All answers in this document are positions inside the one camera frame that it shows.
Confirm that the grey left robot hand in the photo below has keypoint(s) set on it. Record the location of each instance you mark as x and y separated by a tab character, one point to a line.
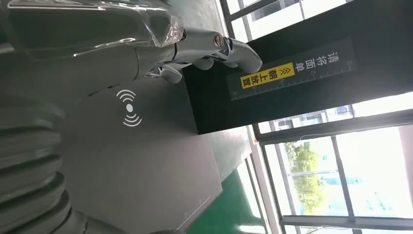
80	38

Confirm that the ruler label with yellow patch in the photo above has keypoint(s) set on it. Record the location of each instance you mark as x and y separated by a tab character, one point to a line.
290	72

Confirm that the black scanner column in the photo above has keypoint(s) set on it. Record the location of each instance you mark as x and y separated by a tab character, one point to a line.
290	106

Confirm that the black scanner base plate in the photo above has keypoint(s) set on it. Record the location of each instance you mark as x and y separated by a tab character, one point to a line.
138	168

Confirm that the dark window frame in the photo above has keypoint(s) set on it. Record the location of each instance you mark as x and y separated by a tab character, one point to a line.
322	129

